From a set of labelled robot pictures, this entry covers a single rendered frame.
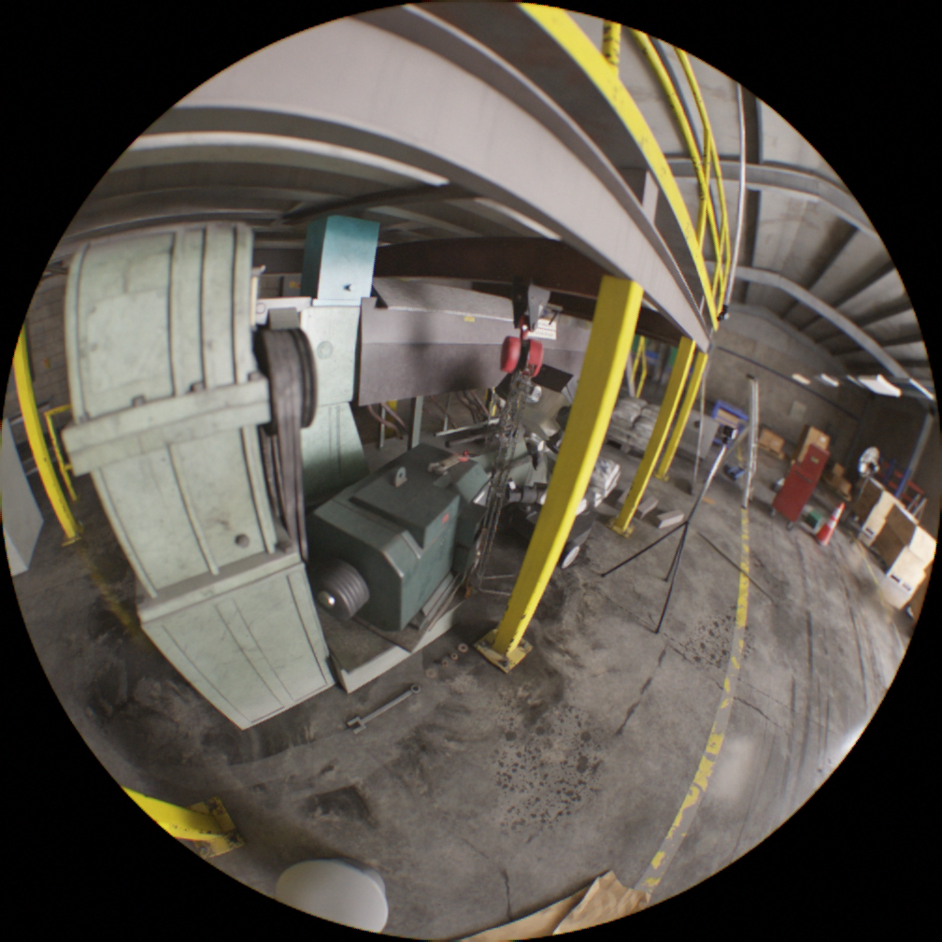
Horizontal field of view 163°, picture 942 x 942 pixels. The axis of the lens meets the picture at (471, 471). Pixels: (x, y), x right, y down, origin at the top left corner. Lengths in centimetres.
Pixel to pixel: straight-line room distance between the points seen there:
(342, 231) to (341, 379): 63
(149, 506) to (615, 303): 127
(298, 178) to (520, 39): 75
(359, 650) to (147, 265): 139
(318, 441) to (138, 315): 102
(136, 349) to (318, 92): 57
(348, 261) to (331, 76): 109
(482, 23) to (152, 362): 84
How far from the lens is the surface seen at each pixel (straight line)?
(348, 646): 143
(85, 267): 86
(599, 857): 171
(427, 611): 139
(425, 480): 125
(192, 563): 99
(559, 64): 75
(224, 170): 114
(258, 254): 281
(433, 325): 166
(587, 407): 99
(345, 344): 145
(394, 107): 46
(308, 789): 157
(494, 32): 71
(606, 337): 97
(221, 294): 80
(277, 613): 113
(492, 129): 56
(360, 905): 119
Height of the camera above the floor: 152
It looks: 28 degrees down
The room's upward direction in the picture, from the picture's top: 10 degrees clockwise
